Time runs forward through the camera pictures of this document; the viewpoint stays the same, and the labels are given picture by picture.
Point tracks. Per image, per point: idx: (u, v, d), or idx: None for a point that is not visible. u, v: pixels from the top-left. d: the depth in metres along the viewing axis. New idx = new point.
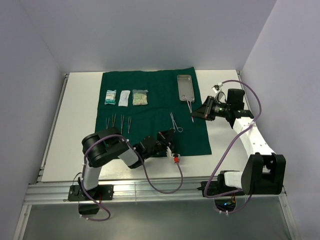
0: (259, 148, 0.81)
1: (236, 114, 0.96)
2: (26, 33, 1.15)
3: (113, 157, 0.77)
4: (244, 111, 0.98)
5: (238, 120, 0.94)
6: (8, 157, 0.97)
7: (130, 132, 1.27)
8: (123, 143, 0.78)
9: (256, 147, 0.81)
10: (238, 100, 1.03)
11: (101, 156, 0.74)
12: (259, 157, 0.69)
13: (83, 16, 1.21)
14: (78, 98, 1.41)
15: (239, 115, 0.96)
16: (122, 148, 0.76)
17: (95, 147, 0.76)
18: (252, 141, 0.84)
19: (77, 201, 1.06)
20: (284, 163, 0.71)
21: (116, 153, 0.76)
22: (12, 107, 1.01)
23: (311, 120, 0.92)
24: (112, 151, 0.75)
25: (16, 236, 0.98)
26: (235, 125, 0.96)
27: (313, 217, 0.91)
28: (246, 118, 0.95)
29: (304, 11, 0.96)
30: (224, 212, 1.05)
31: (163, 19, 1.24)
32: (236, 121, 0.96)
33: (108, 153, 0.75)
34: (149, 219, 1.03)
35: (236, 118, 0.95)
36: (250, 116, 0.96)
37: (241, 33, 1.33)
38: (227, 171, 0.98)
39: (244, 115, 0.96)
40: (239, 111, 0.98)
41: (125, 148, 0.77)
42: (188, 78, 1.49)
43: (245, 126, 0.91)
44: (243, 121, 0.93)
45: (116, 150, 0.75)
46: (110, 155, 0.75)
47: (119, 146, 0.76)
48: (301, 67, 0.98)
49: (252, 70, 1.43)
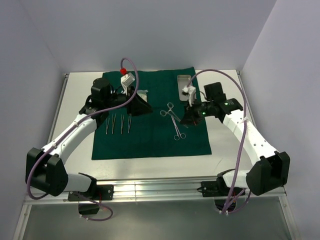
0: (261, 149, 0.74)
1: (225, 108, 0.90)
2: (26, 34, 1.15)
3: (60, 173, 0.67)
4: (231, 103, 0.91)
5: (230, 117, 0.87)
6: (8, 157, 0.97)
7: (130, 132, 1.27)
8: (53, 158, 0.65)
9: (258, 149, 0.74)
10: (218, 92, 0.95)
11: (46, 186, 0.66)
12: (266, 162, 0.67)
13: (83, 16, 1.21)
14: (78, 99, 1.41)
15: (228, 111, 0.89)
16: (52, 167, 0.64)
17: (39, 184, 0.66)
18: (252, 143, 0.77)
19: (77, 201, 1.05)
20: (290, 160, 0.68)
21: (54, 174, 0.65)
22: (12, 107, 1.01)
23: (311, 120, 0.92)
24: (49, 176, 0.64)
25: (16, 236, 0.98)
26: (227, 123, 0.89)
27: (313, 217, 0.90)
28: (236, 112, 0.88)
29: (304, 10, 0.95)
30: (224, 212, 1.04)
31: (163, 19, 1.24)
32: (226, 118, 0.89)
33: (48, 180, 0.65)
34: (149, 219, 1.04)
35: (226, 114, 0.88)
36: (239, 108, 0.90)
37: (241, 32, 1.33)
38: (225, 174, 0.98)
39: (232, 108, 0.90)
40: (226, 104, 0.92)
41: (58, 163, 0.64)
42: (188, 78, 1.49)
43: (239, 123, 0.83)
44: (234, 117, 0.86)
45: (53, 171, 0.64)
46: (51, 180, 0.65)
47: (50, 167, 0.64)
48: (302, 67, 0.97)
49: (252, 70, 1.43)
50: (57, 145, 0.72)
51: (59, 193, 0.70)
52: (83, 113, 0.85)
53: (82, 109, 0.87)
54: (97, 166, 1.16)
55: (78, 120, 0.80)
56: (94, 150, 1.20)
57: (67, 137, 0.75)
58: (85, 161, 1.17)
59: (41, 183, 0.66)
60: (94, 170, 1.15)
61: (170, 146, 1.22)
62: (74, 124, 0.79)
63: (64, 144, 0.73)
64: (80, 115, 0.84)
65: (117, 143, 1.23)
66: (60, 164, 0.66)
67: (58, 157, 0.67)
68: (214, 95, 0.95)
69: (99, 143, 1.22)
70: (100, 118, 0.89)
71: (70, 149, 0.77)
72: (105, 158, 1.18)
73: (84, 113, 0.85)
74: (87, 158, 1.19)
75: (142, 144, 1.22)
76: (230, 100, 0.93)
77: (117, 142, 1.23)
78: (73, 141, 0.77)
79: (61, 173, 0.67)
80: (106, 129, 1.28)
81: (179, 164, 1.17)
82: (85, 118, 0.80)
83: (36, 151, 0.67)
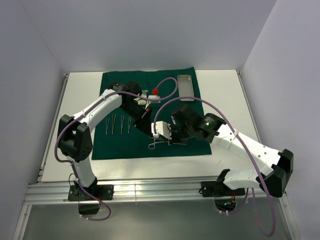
0: (268, 157, 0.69)
1: (209, 129, 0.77)
2: (26, 34, 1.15)
3: (87, 140, 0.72)
4: (211, 120, 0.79)
5: (220, 136, 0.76)
6: (8, 157, 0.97)
7: (130, 132, 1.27)
8: (81, 126, 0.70)
9: (265, 158, 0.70)
10: (192, 113, 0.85)
11: (74, 151, 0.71)
12: (280, 170, 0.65)
13: (83, 16, 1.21)
14: (78, 99, 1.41)
15: (215, 131, 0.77)
16: (81, 133, 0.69)
17: (66, 149, 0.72)
18: (256, 154, 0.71)
19: (77, 201, 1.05)
20: (292, 154, 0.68)
21: (82, 140, 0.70)
22: (12, 107, 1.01)
23: (311, 121, 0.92)
24: (77, 141, 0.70)
25: (16, 236, 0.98)
26: (218, 142, 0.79)
27: (313, 217, 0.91)
28: (222, 129, 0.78)
29: (304, 10, 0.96)
30: (224, 212, 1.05)
31: (163, 19, 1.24)
32: (216, 139, 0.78)
33: (75, 145, 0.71)
34: (149, 219, 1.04)
35: (215, 135, 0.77)
36: (222, 123, 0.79)
37: (241, 32, 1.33)
38: (225, 180, 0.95)
39: (216, 126, 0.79)
40: (206, 122, 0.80)
41: (86, 129, 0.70)
42: (188, 78, 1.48)
43: (233, 139, 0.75)
44: (225, 135, 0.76)
45: (81, 137, 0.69)
46: (78, 145, 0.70)
47: (79, 132, 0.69)
48: (301, 67, 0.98)
49: (252, 70, 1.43)
50: (87, 114, 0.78)
51: (82, 160, 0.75)
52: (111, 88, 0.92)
53: (109, 85, 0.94)
54: (97, 166, 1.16)
55: (104, 95, 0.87)
56: (94, 150, 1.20)
57: (95, 108, 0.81)
58: None
59: (69, 147, 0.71)
60: (94, 170, 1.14)
61: (169, 146, 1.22)
62: (102, 98, 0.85)
63: (92, 115, 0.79)
64: (107, 90, 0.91)
65: (117, 143, 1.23)
66: (88, 131, 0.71)
67: (86, 125, 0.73)
68: (188, 118, 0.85)
69: (99, 143, 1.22)
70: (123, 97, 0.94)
71: (96, 120, 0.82)
72: (105, 158, 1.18)
73: (111, 88, 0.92)
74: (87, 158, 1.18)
75: (142, 145, 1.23)
76: (207, 117, 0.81)
77: (117, 142, 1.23)
78: (100, 113, 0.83)
79: (87, 140, 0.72)
80: (106, 129, 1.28)
81: (178, 164, 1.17)
82: (111, 94, 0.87)
83: (67, 118, 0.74)
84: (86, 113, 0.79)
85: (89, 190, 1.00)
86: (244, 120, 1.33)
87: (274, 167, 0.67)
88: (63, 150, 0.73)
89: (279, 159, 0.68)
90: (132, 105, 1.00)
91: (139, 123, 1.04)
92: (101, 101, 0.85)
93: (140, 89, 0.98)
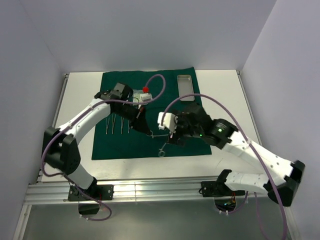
0: (281, 168, 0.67)
1: (223, 137, 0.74)
2: (26, 34, 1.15)
3: (73, 153, 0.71)
4: (224, 126, 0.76)
5: (232, 144, 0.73)
6: (8, 157, 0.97)
7: (130, 132, 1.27)
8: (67, 138, 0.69)
9: (278, 168, 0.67)
10: (204, 116, 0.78)
11: (60, 164, 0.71)
12: (293, 183, 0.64)
13: (83, 16, 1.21)
14: (78, 99, 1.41)
15: (227, 138, 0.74)
16: (67, 146, 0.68)
17: (52, 163, 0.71)
18: (269, 165, 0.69)
19: (77, 201, 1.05)
20: (304, 165, 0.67)
21: (68, 152, 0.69)
22: (12, 106, 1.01)
23: (311, 120, 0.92)
24: (63, 154, 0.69)
25: (16, 236, 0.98)
26: (228, 149, 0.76)
27: (313, 217, 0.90)
28: (234, 136, 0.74)
29: (304, 10, 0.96)
30: (224, 212, 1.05)
31: (163, 19, 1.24)
32: (227, 146, 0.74)
33: (62, 158, 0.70)
34: (149, 219, 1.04)
35: (227, 143, 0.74)
36: (234, 130, 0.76)
37: (241, 32, 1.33)
38: (226, 180, 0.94)
39: (228, 133, 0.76)
40: (219, 129, 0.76)
41: (72, 141, 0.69)
42: (188, 78, 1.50)
43: (246, 148, 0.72)
44: (237, 142, 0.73)
45: (68, 150, 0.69)
46: (65, 158, 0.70)
47: (64, 145, 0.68)
48: (301, 67, 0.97)
49: (252, 70, 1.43)
50: (73, 125, 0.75)
51: (69, 172, 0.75)
52: (99, 97, 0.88)
53: (97, 94, 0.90)
54: (97, 166, 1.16)
55: (92, 104, 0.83)
56: (94, 150, 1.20)
57: (82, 118, 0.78)
58: (84, 161, 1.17)
59: (55, 160, 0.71)
60: (94, 170, 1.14)
61: (169, 146, 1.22)
62: (89, 107, 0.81)
63: (79, 126, 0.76)
64: (95, 99, 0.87)
65: (117, 143, 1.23)
66: (74, 143, 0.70)
67: (72, 136, 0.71)
68: (200, 121, 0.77)
69: (99, 143, 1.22)
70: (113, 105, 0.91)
71: (84, 131, 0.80)
72: (105, 158, 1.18)
73: (99, 97, 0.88)
74: (87, 157, 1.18)
75: (142, 145, 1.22)
76: (220, 123, 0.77)
77: (117, 142, 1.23)
78: (88, 123, 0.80)
79: (73, 152, 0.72)
80: (106, 129, 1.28)
81: (178, 164, 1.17)
82: (99, 103, 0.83)
83: (53, 130, 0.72)
84: (73, 124, 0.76)
85: (89, 190, 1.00)
86: (244, 120, 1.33)
87: (287, 178, 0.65)
88: (50, 163, 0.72)
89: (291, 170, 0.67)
90: (125, 108, 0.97)
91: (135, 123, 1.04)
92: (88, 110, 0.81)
93: (130, 89, 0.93)
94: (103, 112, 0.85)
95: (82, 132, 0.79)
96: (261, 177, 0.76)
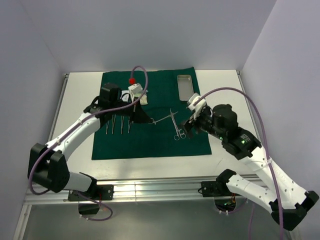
0: (294, 194, 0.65)
1: (245, 149, 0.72)
2: (26, 34, 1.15)
3: (62, 171, 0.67)
4: (248, 139, 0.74)
5: (252, 159, 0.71)
6: (8, 157, 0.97)
7: (130, 132, 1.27)
8: (56, 155, 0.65)
9: (291, 195, 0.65)
10: (234, 124, 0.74)
11: (48, 183, 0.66)
12: (303, 211, 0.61)
13: (83, 16, 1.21)
14: (78, 99, 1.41)
15: (248, 152, 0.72)
16: (55, 164, 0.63)
17: (40, 182, 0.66)
18: (283, 188, 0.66)
19: (77, 201, 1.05)
20: (318, 197, 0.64)
21: (56, 171, 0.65)
22: (12, 107, 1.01)
23: (311, 120, 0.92)
24: (51, 173, 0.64)
25: (16, 236, 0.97)
26: (246, 163, 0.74)
27: (313, 217, 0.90)
28: (257, 151, 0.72)
29: (304, 10, 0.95)
30: (224, 212, 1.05)
31: (163, 19, 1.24)
32: (246, 159, 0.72)
33: (50, 177, 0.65)
34: (149, 219, 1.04)
35: (248, 156, 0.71)
36: (257, 145, 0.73)
37: (241, 32, 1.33)
38: (228, 182, 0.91)
39: (250, 146, 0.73)
40: (242, 140, 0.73)
41: (61, 159, 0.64)
42: (188, 78, 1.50)
43: (265, 166, 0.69)
44: (257, 159, 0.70)
45: (56, 169, 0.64)
46: (53, 177, 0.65)
47: (52, 164, 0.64)
48: (302, 67, 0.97)
49: (252, 70, 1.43)
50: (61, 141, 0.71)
51: (58, 190, 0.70)
52: (88, 111, 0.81)
53: (86, 108, 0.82)
54: (98, 166, 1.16)
55: (81, 118, 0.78)
56: (94, 150, 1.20)
57: (71, 133, 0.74)
58: (84, 161, 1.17)
59: (43, 179, 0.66)
60: (94, 170, 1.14)
61: (169, 146, 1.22)
62: (78, 122, 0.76)
63: (67, 141, 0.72)
64: (84, 114, 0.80)
65: (117, 143, 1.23)
66: (63, 160, 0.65)
67: (61, 153, 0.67)
68: (229, 127, 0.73)
69: (99, 143, 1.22)
70: (104, 118, 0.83)
71: (73, 146, 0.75)
72: (105, 158, 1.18)
73: (89, 111, 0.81)
74: (87, 158, 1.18)
75: (142, 145, 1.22)
76: (245, 135, 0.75)
77: (117, 142, 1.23)
78: (78, 138, 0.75)
79: (62, 170, 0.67)
80: (106, 129, 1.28)
81: (178, 164, 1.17)
82: (89, 117, 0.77)
83: (39, 147, 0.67)
84: (62, 139, 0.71)
85: (90, 190, 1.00)
86: (244, 120, 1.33)
87: (298, 206, 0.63)
88: (37, 181, 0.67)
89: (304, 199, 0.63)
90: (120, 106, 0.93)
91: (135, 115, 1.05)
92: (77, 125, 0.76)
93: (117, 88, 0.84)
94: (92, 125, 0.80)
95: (72, 147, 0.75)
96: (268, 194, 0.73)
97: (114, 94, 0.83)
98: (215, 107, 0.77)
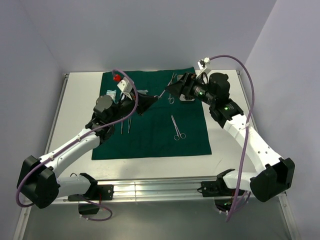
0: (267, 156, 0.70)
1: (225, 114, 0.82)
2: (26, 34, 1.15)
3: (50, 187, 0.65)
4: (231, 108, 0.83)
5: (231, 122, 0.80)
6: (9, 157, 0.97)
7: (130, 132, 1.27)
8: (46, 171, 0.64)
9: (263, 156, 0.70)
10: (224, 93, 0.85)
11: (34, 197, 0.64)
12: (272, 171, 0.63)
13: (83, 16, 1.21)
14: (78, 99, 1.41)
15: (229, 116, 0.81)
16: (44, 180, 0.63)
17: (26, 193, 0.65)
18: (256, 150, 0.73)
19: (77, 201, 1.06)
20: (294, 164, 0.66)
21: (45, 186, 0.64)
22: (12, 106, 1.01)
23: (311, 120, 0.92)
24: (38, 187, 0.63)
25: (16, 236, 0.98)
26: (228, 128, 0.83)
27: (313, 217, 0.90)
28: (237, 117, 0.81)
29: (304, 10, 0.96)
30: (224, 212, 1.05)
31: (163, 19, 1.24)
32: (227, 124, 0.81)
33: (37, 191, 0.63)
34: (149, 220, 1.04)
35: (227, 119, 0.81)
36: (239, 113, 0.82)
37: (241, 32, 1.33)
38: (225, 175, 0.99)
39: (233, 114, 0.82)
40: (226, 108, 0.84)
41: (50, 176, 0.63)
42: None
43: (242, 129, 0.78)
44: (236, 123, 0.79)
45: (44, 183, 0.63)
46: (40, 191, 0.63)
47: (42, 178, 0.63)
48: (301, 67, 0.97)
49: (252, 70, 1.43)
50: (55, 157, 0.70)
51: (42, 207, 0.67)
52: (89, 127, 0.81)
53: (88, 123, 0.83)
54: (97, 166, 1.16)
55: (81, 134, 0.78)
56: (94, 151, 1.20)
57: (67, 150, 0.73)
58: (85, 161, 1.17)
59: (30, 192, 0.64)
60: (94, 170, 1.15)
61: (169, 146, 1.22)
62: (77, 138, 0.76)
63: (61, 157, 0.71)
64: (85, 129, 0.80)
65: (117, 143, 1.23)
66: (53, 177, 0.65)
67: (51, 170, 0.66)
68: (218, 95, 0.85)
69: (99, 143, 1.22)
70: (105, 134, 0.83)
71: (67, 163, 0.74)
72: (104, 158, 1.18)
73: (90, 127, 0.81)
74: (87, 158, 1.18)
75: (142, 145, 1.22)
76: (231, 105, 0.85)
77: (117, 142, 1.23)
78: (72, 155, 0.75)
79: (52, 186, 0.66)
80: None
81: (178, 164, 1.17)
82: (88, 134, 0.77)
83: (33, 160, 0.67)
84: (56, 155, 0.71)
85: (89, 190, 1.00)
86: None
87: (268, 166, 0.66)
88: (24, 193, 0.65)
89: (276, 163, 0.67)
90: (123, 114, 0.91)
91: (141, 107, 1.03)
92: (75, 141, 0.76)
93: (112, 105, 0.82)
94: (89, 145, 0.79)
95: (65, 164, 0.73)
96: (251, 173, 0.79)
97: (110, 112, 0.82)
98: (214, 74, 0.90)
